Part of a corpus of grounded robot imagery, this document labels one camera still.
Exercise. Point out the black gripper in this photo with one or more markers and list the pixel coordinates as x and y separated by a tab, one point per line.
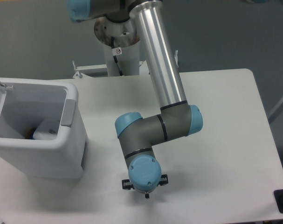
127	185

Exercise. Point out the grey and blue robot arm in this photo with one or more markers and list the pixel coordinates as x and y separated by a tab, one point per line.
138	135

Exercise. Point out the blue box in trash can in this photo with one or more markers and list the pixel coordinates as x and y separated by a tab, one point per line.
30	134

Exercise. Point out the white trash can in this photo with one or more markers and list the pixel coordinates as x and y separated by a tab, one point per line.
25	107

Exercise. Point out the white base bracket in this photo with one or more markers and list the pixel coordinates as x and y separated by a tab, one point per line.
143	68
89	71
176	58

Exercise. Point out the white left base bracket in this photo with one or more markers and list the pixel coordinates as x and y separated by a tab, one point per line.
89	71

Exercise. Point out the white far right base bracket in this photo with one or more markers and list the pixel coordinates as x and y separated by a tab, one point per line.
176	58

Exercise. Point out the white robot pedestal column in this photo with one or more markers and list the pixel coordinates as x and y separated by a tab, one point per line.
121	44

